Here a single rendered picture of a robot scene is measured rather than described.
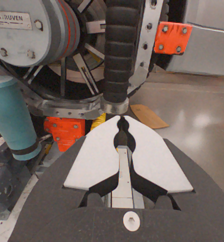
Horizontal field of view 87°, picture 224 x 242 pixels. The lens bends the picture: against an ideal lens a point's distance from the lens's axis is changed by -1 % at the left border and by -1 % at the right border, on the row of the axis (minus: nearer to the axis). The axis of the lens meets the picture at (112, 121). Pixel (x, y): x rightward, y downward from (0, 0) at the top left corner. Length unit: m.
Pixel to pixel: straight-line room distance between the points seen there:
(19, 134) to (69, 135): 0.17
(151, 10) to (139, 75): 0.15
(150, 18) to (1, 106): 0.42
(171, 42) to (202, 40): 0.23
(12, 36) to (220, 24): 0.61
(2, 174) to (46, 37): 0.53
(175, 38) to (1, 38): 0.37
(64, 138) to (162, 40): 0.47
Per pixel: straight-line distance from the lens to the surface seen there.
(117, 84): 0.16
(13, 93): 0.39
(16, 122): 0.41
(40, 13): 0.26
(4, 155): 0.69
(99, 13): 0.64
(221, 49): 0.67
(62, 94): 0.56
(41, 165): 0.91
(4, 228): 0.90
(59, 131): 0.52
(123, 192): 0.85
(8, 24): 0.28
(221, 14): 0.64
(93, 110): 0.44
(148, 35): 0.39
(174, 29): 0.41
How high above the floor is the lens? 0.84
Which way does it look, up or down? 35 degrees down
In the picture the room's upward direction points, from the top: 5 degrees clockwise
